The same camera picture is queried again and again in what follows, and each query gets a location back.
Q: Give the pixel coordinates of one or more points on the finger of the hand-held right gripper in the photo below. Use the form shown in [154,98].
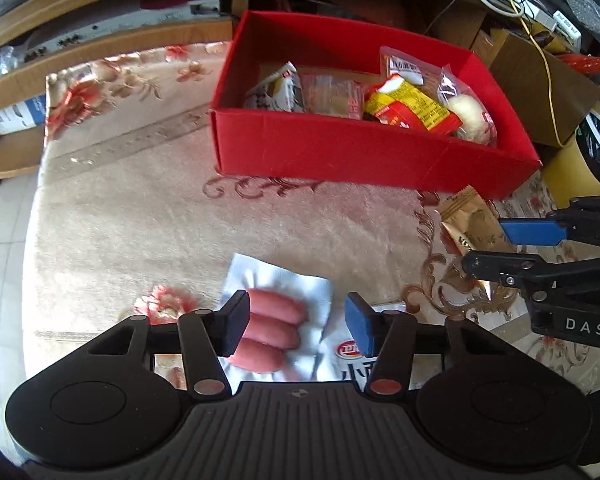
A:
[500,266]
[530,231]

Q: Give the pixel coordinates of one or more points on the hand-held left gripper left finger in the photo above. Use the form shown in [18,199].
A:
[237,322]

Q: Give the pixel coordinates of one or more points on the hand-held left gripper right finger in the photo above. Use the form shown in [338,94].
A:
[360,322]

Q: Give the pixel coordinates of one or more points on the sausage snack packet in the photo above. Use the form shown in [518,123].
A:
[275,320]

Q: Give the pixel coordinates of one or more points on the gold biscuit packet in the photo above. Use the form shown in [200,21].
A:
[472,225]

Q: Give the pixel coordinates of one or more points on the round cake packet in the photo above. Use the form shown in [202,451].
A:
[467,115]

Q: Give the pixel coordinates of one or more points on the yellow red snack packet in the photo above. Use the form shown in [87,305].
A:
[415,107]

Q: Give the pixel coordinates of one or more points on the red cardboard box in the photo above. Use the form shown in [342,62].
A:
[330,150]

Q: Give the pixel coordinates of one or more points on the clear pastry packet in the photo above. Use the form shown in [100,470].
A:
[330,95]

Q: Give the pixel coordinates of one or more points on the black white snack packet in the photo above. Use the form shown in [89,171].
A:
[275,92]

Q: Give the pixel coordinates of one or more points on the yellow bucket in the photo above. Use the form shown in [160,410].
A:
[575,175]

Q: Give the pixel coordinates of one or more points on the brown cardboard carton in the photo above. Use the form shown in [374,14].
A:
[525,90]

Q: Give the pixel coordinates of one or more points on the red plastic bag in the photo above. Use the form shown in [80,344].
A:
[582,62]

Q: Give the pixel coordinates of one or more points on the orange snack packet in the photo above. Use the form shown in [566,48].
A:
[410,67]

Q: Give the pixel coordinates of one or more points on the white power strip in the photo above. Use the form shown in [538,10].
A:
[562,21]

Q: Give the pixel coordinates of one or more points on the white blue box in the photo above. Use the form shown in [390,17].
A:
[15,115]

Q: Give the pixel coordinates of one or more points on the silver audio player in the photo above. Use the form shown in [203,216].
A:
[145,30]

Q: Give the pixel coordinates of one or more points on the crumpled clear plastic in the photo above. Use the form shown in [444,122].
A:
[5,60]

